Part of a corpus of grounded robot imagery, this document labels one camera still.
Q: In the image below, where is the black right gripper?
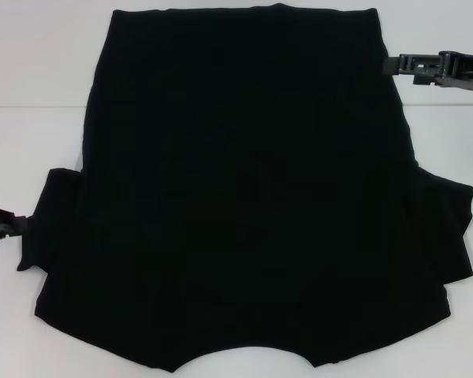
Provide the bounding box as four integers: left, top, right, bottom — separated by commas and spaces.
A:
381, 50, 473, 94

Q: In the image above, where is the black shirt with white print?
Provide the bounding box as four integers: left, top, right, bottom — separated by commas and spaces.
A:
16, 2, 473, 378

